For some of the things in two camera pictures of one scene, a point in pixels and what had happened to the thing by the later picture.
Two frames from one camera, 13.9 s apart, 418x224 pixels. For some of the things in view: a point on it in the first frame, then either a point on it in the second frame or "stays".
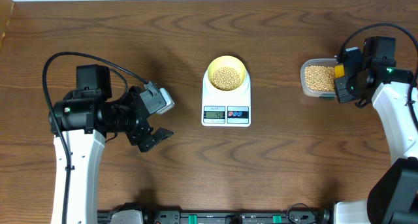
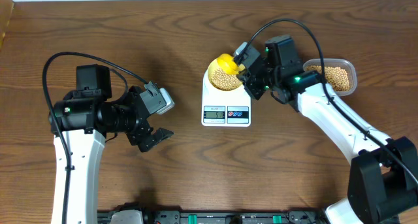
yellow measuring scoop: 339,71 to 227,63
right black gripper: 343,95 to 248,83
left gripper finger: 157,136 stays
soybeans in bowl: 225,78 stays
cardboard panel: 6,5 stays
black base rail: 162,216 stays
